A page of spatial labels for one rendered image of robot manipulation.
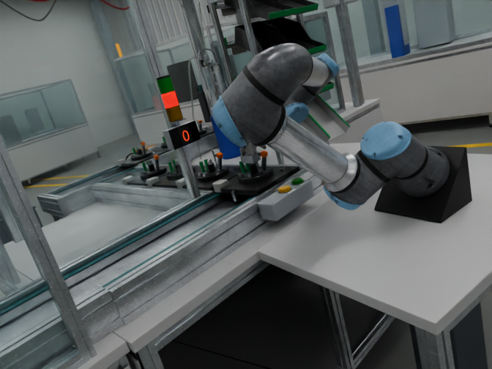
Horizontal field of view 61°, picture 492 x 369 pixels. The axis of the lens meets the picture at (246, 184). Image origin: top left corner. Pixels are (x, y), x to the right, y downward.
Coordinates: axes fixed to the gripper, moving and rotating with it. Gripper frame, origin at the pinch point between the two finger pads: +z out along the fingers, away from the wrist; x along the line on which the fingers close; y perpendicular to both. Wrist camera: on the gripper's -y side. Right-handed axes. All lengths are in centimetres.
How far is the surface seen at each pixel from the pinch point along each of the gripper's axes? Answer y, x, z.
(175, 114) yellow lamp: -20.2, -20.1, -9.4
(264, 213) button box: 26.0, -19.1, -2.0
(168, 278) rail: 25, -57, 1
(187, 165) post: -10.4, -19.4, 7.8
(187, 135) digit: -14.5, -18.3, -3.6
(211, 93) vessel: -70, 54, 37
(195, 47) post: -110, 76, 35
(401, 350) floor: 92, 33, 63
